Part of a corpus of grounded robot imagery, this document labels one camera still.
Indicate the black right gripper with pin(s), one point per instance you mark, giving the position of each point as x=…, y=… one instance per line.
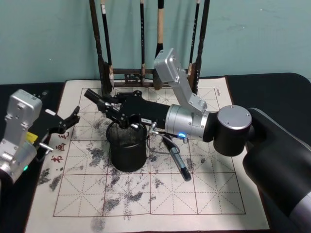
x=150, y=112

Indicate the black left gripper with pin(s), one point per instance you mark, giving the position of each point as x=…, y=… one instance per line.
x=48, y=123

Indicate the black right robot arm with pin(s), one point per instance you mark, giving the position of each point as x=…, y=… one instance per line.
x=267, y=150

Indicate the black mesh pen holder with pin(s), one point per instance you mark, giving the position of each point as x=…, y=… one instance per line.
x=128, y=157

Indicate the black and grey pen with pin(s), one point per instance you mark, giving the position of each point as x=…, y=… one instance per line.
x=181, y=165

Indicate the cream gridded calligraphy mat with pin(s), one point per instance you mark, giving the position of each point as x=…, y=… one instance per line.
x=170, y=194

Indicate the dark wooden brush rack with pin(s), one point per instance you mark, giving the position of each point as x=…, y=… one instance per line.
x=202, y=36

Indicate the black table cloth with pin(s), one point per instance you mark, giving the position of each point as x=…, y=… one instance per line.
x=262, y=89

